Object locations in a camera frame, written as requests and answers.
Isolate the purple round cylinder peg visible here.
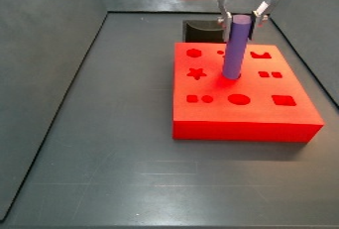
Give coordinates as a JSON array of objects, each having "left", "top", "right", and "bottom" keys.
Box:
[{"left": 223, "top": 15, "right": 253, "bottom": 79}]

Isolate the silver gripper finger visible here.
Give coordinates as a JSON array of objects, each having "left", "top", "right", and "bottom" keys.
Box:
[
  {"left": 249, "top": 0, "right": 275, "bottom": 41},
  {"left": 218, "top": 0, "right": 233, "bottom": 42}
]

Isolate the red shape sorter block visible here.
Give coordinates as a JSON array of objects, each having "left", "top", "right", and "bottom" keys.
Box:
[{"left": 173, "top": 43, "right": 325, "bottom": 143}]

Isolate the dark grey curved holder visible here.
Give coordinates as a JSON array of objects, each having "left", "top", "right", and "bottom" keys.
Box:
[{"left": 183, "top": 20, "right": 225, "bottom": 44}]

